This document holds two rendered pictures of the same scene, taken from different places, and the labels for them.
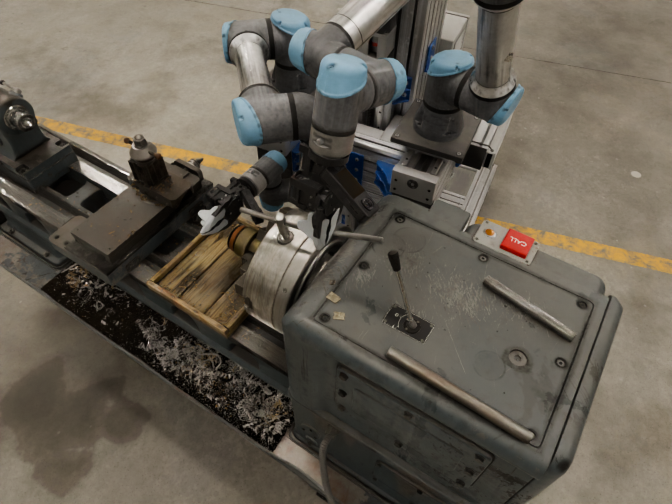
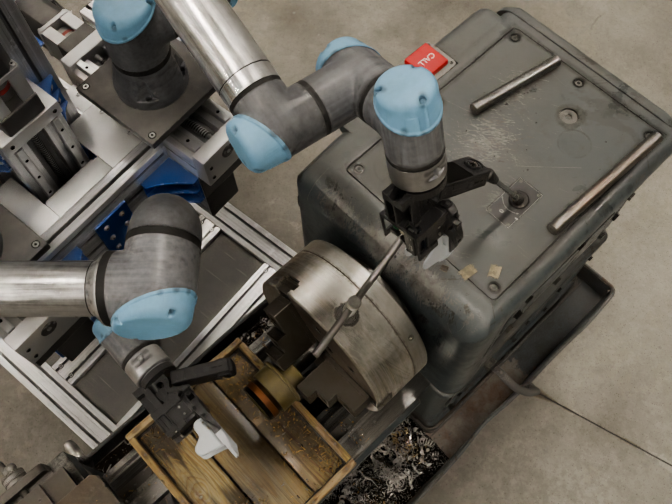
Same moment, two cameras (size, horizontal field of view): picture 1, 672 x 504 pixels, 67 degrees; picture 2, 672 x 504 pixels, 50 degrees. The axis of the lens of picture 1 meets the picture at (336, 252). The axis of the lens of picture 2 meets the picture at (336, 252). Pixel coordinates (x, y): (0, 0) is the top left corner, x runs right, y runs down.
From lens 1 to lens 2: 0.86 m
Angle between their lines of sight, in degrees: 38
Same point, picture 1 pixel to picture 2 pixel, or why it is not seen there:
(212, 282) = (261, 475)
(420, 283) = not seen: hidden behind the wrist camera
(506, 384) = (597, 136)
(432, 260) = not seen: hidden behind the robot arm
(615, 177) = not seen: outside the picture
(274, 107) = (169, 257)
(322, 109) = (431, 144)
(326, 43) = (292, 106)
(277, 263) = (379, 335)
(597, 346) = (564, 46)
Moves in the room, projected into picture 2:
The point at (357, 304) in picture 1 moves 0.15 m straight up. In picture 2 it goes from (481, 248) to (498, 206)
